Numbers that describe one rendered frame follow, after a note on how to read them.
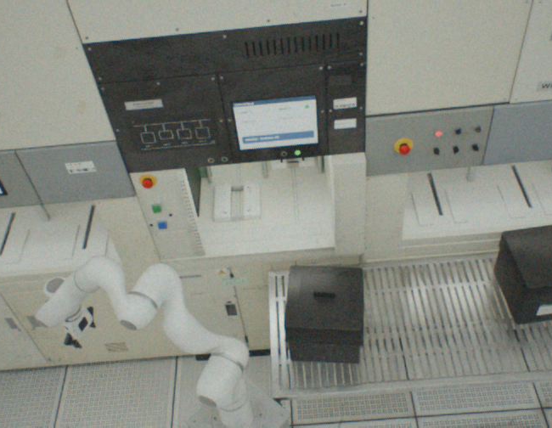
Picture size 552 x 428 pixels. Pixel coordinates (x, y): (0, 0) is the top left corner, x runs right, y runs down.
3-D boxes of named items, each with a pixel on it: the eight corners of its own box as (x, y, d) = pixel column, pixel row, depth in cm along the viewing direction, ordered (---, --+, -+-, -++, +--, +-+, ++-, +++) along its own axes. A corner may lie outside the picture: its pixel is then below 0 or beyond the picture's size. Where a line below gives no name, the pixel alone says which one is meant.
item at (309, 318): (284, 342, 237) (281, 323, 227) (290, 278, 256) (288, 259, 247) (363, 346, 233) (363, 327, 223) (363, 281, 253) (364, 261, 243)
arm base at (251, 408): (238, 454, 225) (230, 432, 211) (202, 420, 235) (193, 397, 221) (274, 415, 234) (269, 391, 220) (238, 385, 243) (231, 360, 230)
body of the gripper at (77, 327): (70, 325, 219) (81, 342, 227) (87, 302, 225) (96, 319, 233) (53, 319, 221) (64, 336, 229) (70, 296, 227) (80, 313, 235)
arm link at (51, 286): (69, 322, 217) (85, 301, 223) (56, 300, 207) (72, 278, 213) (49, 315, 220) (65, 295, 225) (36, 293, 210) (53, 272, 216)
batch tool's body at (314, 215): (195, 369, 334) (79, 54, 192) (203, 233, 399) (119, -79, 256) (361, 357, 331) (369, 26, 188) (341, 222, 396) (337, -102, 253)
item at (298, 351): (295, 301, 267) (292, 278, 254) (361, 304, 263) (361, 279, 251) (289, 360, 248) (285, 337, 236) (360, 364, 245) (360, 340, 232)
